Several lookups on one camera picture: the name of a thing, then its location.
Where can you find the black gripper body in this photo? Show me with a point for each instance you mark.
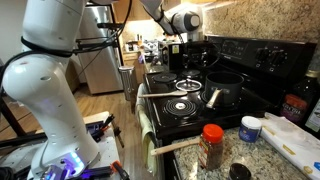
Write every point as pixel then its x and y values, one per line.
pixel 192 50

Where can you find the glass pot lid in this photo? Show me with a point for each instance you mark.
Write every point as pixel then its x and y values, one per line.
pixel 188 85

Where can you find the robot base table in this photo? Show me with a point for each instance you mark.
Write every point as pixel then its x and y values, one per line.
pixel 106 150

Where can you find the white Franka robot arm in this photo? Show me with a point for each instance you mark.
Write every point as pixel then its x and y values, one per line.
pixel 50 100

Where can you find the black electric stove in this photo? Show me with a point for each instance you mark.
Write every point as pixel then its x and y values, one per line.
pixel 253 76

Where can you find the spice jar red lid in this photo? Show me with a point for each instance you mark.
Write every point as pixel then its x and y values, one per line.
pixel 211 146

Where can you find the black appliance yellow sticker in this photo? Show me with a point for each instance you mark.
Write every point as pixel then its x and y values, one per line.
pixel 174 55

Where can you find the dark grey saucepan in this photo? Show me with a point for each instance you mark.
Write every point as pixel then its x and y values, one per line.
pixel 223 86

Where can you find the wooden base cabinet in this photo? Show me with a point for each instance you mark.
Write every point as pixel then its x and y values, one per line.
pixel 133 66

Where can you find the grey trash can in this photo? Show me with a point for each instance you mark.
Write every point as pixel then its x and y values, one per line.
pixel 127 83

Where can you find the stainless steel refrigerator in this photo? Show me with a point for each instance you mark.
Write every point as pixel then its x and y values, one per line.
pixel 100 66

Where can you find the cream kitchen towel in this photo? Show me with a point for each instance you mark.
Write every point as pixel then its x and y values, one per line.
pixel 146 133

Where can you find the white jar blue label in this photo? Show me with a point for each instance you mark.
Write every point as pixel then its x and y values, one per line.
pixel 250 129

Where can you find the wooden spatula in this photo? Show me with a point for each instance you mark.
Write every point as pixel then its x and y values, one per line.
pixel 173 146

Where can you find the dark bottle red label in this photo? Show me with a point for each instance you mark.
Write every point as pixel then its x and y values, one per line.
pixel 294 106

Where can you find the black clamp tool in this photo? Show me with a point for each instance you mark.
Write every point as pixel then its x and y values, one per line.
pixel 101 128

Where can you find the black lidded jar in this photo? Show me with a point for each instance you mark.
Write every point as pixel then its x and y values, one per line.
pixel 240 172

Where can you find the dark bottle white label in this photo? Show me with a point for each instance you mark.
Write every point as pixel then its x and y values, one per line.
pixel 313 100

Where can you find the wooden kitchen wall cabinets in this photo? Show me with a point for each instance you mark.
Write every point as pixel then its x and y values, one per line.
pixel 136 10

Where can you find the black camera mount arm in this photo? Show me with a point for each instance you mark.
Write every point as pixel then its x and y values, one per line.
pixel 96 45

